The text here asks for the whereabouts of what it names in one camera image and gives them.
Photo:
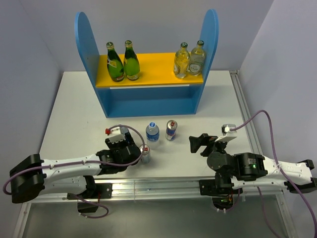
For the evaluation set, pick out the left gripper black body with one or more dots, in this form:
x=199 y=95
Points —
x=120 y=145

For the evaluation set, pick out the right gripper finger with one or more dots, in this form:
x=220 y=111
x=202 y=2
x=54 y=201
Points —
x=195 y=143
x=205 y=136

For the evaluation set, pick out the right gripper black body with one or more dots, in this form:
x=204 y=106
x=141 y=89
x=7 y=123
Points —
x=212 y=146

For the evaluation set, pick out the green glass bottle back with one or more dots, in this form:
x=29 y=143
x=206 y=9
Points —
x=114 y=63

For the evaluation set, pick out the green glass bottle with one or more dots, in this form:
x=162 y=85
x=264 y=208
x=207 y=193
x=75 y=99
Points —
x=114 y=63
x=131 y=63

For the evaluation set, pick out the green glass bottle front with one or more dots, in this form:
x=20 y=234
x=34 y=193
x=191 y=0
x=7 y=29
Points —
x=131 y=63

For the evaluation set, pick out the water bottle blue label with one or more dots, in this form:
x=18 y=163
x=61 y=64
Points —
x=152 y=135
x=124 y=130

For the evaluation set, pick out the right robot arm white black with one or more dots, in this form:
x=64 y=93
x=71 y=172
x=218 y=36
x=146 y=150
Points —
x=234 y=173

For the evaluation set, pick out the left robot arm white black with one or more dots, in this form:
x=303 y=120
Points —
x=35 y=176

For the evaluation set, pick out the blue and yellow wooden shelf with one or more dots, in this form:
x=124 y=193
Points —
x=157 y=92

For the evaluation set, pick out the silver can front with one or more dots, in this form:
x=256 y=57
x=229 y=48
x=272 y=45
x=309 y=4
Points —
x=146 y=153

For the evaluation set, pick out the red bull can back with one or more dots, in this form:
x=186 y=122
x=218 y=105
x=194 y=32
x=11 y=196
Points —
x=171 y=128

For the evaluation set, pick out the clear drink glass bottle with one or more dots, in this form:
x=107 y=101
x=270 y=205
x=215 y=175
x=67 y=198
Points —
x=197 y=59

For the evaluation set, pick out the yellow drink glass bottle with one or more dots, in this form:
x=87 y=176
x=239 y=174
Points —
x=181 y=61

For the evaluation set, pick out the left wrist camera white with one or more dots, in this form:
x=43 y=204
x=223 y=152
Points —
x=114 y=135

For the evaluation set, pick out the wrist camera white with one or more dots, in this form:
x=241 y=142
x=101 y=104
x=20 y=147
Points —
x=227 y=131
x=114 y=135

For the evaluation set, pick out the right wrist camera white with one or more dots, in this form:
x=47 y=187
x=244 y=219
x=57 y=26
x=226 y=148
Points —
x=227 y=131

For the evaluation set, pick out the aluminium rail frame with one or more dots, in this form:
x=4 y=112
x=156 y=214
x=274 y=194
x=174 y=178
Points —
x=160 y=199

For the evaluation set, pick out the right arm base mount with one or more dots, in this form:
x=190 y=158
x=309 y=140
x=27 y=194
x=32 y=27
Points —
x=223 y=199

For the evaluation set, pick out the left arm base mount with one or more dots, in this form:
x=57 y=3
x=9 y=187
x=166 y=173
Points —
x=100 y=191

